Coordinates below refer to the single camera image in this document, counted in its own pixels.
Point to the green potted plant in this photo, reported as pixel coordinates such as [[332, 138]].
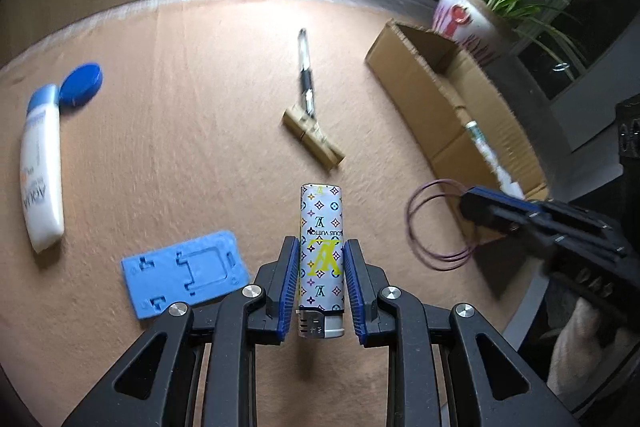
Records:
[[465, 17]]

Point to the cardboard box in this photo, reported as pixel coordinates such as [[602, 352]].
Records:
[[425, 72]]

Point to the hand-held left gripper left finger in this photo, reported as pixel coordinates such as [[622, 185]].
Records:
[[287, 287]]

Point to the gold patterned tube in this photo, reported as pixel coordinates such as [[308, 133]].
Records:
[[312, 137]]

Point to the blue round lid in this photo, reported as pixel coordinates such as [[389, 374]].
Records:
[[80, 86]]

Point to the dark window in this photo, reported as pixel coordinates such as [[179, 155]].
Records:
[[575, 7]]

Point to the white sunscreen bottle blue cap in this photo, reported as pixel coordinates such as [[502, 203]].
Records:
[[42, 187]]

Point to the green white lip balm tube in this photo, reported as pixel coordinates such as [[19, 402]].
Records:
[[487, 152]]

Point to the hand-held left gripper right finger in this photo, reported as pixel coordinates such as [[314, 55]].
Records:
[[354, 287]]

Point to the clear black pen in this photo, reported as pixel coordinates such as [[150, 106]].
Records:
[[305, 79]]

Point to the white patterned lighter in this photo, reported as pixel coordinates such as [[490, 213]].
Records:
[[320, 257]]

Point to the person's right hand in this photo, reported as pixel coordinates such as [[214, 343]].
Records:
[[575, 357]]

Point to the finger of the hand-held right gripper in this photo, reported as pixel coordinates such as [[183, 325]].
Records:
[[505, 201], [500, 222]]

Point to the blue phone stand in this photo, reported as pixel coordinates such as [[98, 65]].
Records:
[[150, 282]]

